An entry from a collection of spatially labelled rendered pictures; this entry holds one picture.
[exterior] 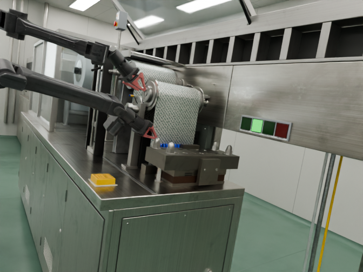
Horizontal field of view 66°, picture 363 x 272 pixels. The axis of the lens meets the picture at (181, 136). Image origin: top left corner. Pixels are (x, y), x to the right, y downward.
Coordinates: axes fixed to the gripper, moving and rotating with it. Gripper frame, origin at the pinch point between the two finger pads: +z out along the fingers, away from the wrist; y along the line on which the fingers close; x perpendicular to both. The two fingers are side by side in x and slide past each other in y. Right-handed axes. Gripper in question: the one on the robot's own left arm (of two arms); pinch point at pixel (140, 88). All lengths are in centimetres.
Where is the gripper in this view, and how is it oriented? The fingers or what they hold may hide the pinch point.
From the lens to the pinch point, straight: 127.4
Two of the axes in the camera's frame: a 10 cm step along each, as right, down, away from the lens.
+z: 5.3, 6.7, 5.2
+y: 5.7, 1.7, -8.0
